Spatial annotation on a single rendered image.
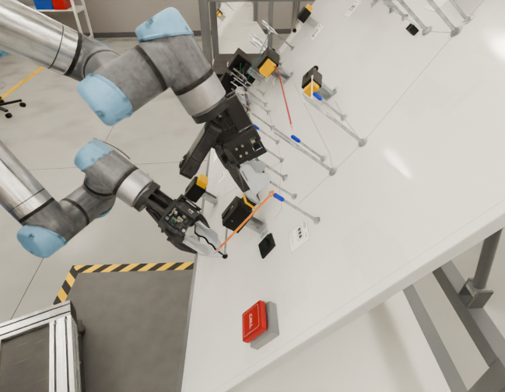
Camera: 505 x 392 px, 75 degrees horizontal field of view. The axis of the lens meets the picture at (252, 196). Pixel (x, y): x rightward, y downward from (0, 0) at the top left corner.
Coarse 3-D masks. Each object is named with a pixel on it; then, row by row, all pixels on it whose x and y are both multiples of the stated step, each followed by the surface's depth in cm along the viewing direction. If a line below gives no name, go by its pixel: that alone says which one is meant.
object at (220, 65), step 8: (216, 56) 172; (224, 56) 172; (256, 56) 172; (216, 64) 161; (224, 64) 161; (256, 64) 161; (216, 72) 151; (224, 72) 151; (240, 80) 151; (248, 80) 151
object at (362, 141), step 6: (306, 96) 52; (312, 102) 51; (318, 108) 52; (324, 114) 52; (330, 114) 53; (336, 120) 54; (342, 126) 55; (348, 132) 55; (360, 138) 56; (360, 144) 57
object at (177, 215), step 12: (144, 192) 65; (156, 192) 68; (144, 204) 69; (156, 204) 68; (168, 204) 66; (180, 204) 67; (192, 204) 68; (168, 216) 67; (180, 216) 68; (192, 216) 67; (168, 228) 66; (180, 228) 66
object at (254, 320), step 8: (256, 304) 54; (264, 304) 54; (248, 312) 54; (256, 312) 53; (264, 312) 52; (248, 320) 53; (256, 320) 52; (264, 320) 51; (248, 328) 52; (256, 328) 51; (264, 328) 50; (248, 336) 51; (256, 336) 51
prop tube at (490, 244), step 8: (496, 232) 55; (488, 240) 57; (496, 240) 57; (488, 248) 58; (496, 248) 58; (480, 256) 61; (488, 256) 59; (480, 264) 62; (488, 264) 61; (480, 272) 63; (488, 272) 62; (472, 280) 67; (480, 280) 64; (472, 288) 66; (480, 288) 65
